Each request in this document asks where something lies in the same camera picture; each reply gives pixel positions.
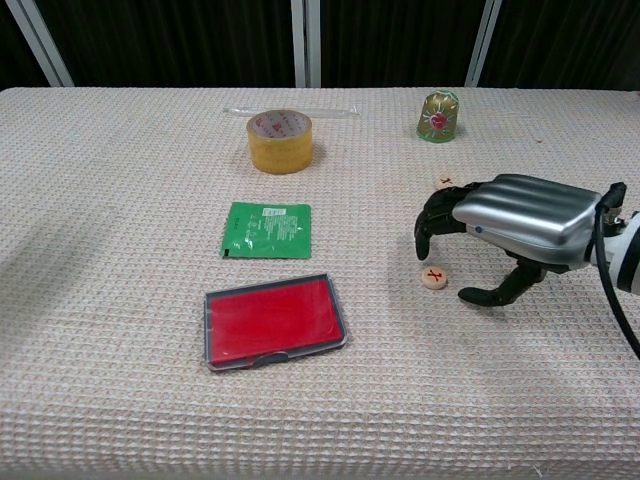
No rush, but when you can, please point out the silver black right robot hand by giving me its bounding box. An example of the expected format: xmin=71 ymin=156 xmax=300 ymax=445
xmin=413 ymin=173 xmax=604 ymax=308

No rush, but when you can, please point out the wooden chess piece red character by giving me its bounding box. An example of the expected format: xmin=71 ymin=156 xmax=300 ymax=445
xmin=420 ymin=266 xmax=450 ymax=292

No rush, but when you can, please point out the gold foil wrapped candy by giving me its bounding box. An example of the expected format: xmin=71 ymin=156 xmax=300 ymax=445
xmin=416 ymin=88 xmax=462 ymax=144

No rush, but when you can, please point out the black curtain panel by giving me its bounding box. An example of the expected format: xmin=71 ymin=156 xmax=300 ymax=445
xmin=319 ymin=0 xmax=489 ymax=89
xmin=0 ymin=0 xmax=54 ymax=90
xmin=479 ymin=0 xmax=640 ymax=94
xmin=19 ymin=0 xmax=296 ymax=89

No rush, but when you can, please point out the clear plastic tube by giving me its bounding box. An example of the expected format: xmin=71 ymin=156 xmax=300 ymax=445
xmin=222 ymin=103 xmax=362 ymax=120

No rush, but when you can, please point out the yellow packing tape roll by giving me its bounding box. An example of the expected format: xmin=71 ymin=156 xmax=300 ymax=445
xmin=245 ymin=110 xmax=315 ymax=175

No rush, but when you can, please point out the green foil sachet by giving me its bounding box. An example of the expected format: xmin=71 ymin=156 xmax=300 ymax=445
xmin=220 ymin=201 xmax=313 ymax=260

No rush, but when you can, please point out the red flat case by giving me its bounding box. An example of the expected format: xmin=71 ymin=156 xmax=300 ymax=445
xmin=203 ymin=272 xmax=350 ymax=373

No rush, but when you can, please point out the beige waffle tablecloth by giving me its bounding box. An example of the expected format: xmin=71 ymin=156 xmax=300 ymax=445
xmin=0 ymin=86 xmax=640 ymax=480

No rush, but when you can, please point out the black right hand cable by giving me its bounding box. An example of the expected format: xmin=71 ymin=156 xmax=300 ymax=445
xmin=592 ymin=181 xmax=640 ymax=362

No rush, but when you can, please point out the white partition frame post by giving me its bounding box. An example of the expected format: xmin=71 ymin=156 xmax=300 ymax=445
xmin=7 ymin=0 xmax=75 ymax=89
xmin=464 ymin=0 xmax=503 ymax=89
xmin=291 ymin=0 xmax=322 ymax=89

